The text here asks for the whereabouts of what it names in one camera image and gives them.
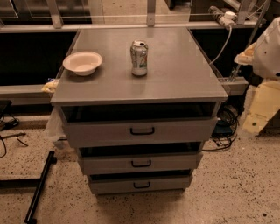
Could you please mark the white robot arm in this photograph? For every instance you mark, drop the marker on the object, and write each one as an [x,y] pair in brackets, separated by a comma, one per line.
[264,57]

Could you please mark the metal frame rail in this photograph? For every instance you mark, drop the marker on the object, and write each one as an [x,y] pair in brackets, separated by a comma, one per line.
[31,94]

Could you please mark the white bowl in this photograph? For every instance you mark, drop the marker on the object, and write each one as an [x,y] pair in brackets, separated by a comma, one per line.
[82,63]

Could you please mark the clear plastic bag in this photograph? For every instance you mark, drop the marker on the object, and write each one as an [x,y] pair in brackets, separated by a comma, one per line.
[55,133]

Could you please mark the grey top drawer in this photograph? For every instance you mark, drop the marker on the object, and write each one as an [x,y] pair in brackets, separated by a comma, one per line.
[131,124]

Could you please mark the grey bottom drawer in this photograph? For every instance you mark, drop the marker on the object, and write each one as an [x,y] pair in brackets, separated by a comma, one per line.
[133,182]

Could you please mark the black floor stand bar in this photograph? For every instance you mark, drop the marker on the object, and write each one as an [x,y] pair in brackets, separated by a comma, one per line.
[51,160]

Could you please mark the grey middle drawer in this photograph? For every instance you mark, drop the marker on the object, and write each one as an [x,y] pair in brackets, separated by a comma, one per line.
[155,157]

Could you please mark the grey drawer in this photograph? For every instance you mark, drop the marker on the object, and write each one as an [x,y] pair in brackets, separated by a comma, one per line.
[133,182]
[131,124]
[155,157]

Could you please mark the silver soda can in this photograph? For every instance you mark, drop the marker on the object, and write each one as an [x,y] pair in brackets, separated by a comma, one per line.
[139,56]

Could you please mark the white power strip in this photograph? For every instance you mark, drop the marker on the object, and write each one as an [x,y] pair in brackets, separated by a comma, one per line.
[225,19]

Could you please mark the grey drawer cabinet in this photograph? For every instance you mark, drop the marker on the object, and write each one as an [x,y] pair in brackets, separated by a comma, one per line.
[177,71]

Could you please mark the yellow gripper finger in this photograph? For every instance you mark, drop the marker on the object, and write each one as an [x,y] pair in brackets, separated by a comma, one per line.
[245,58]
[265,104]

